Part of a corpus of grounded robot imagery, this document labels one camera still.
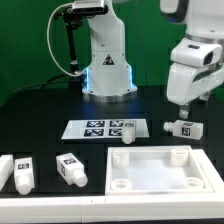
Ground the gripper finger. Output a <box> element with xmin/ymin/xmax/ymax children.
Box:
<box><xmin>199</xmin><ymin>91</ymin><xmax>211</xmax><ymax>102</ymax></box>
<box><xmin>179</xmin><ymin>104</ymin><xmax>190</xmax><ymax>119</ymax></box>

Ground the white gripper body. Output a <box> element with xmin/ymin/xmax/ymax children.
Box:
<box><xmin>167</xmin><ymin>63</ymin><xmax>224</xmax><ymax>105</ymax></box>

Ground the white square tabletop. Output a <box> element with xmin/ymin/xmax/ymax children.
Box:
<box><xmin>105</xmin><ymin>146</ymin><xmax>214</xmax><ymax>196</ymax></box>

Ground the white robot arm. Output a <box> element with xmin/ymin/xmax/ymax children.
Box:
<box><xmin>83</xmin><ymin>0</ymin><xmax>224</xmax><ymax>118</ymax></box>

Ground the white U-shaped fence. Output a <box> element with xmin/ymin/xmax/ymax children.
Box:
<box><xmin>0</xmin><ymin>149</ymin><xmax>224</xmax><ymax>224</ymax></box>

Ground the white marker sheet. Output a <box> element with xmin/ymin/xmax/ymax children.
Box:
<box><xmin>61</xmin><ymin>118</ymin><xmax>151</xmax><ymax>140</ymax></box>

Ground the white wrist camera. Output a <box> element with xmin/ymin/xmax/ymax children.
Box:
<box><xmin>171</xmin><ymin>38</ymin><xmax>222</xmax><ymax>68</ymax></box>

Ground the silver camera on stand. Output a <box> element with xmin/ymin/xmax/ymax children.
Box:
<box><xmin>72</xmin><ymin>0</ymin><xmax>106</xmax><ymax>14</ymax></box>

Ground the black camera stand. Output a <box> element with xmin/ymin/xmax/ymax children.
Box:
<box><xmin>53</xmin><ymin>7</ymin><xmax>83</xmax><ymax>90</ymax></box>

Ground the white cable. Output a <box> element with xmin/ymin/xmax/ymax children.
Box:
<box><xmin>46</xmin><ymin>2</ymin><xmax>88</xmax><ymax>78</ymax></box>

